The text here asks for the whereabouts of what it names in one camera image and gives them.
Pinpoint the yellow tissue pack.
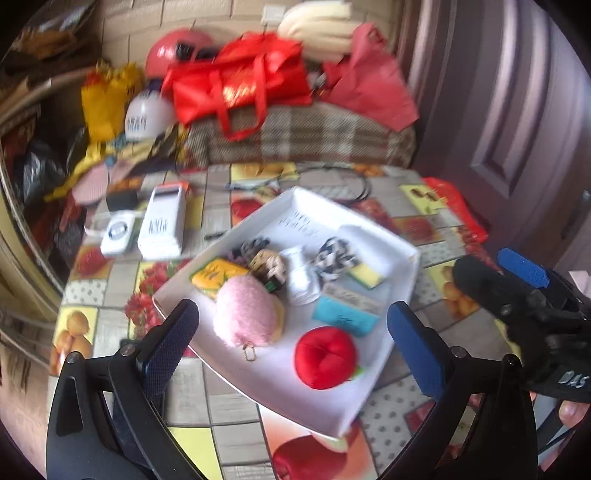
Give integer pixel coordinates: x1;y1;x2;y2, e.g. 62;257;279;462
190;258;249;300

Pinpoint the pink fluffy plush keychain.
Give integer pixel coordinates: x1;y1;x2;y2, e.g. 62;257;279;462
212;275;276;362

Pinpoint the white foam block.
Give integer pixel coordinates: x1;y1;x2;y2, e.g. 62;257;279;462
338;225;409;278

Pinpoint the red plush apple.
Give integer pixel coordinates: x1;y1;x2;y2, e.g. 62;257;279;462
294;326;363;390

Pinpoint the light blue tissue pack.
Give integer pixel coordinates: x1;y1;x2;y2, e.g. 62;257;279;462
311;296;380;337

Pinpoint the pale yellow round sponge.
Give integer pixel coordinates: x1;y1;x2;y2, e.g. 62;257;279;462
270;295;286;344

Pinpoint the black white patterned scrunchie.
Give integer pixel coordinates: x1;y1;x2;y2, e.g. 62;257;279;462
311;237;361;282

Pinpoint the beige knotted rope toy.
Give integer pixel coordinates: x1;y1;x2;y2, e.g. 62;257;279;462
249;249;287;293

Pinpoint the person's right hand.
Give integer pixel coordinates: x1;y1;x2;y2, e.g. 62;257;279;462
530;392;590;428

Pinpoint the red plastic bag by door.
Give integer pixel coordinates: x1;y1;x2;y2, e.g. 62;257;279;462
424;177;489;244

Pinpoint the white power bank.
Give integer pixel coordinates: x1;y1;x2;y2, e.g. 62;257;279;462
137;182;187;261

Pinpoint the fruit pattern tablecloth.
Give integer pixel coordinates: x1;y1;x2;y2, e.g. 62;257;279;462
46;162;509;479

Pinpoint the small black box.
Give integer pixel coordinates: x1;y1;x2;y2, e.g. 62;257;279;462
105;190;139;212

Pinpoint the white cardboard box lid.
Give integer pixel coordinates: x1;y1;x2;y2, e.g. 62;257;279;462
153;187;421;438

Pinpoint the black plastic bag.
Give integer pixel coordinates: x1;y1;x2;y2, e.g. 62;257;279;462
22;139;66;205

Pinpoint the plaid covered bench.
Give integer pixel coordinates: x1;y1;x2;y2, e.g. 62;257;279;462
177;102;416;168

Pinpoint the pink red plastic bag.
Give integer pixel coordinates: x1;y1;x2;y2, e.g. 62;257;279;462
322;23;419;132

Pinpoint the yellow shopping bag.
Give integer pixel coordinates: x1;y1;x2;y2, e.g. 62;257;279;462
81;62;144;143

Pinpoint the red tote bag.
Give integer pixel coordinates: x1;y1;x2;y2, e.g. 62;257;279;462
161;33;312;141

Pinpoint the pink red helmet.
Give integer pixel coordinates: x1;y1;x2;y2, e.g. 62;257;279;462
144;28;214;79

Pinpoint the cream folded pillow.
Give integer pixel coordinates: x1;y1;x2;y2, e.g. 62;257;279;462
276;1;362;63

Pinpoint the black cable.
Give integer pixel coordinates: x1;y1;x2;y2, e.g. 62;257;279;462
225;163;373;204

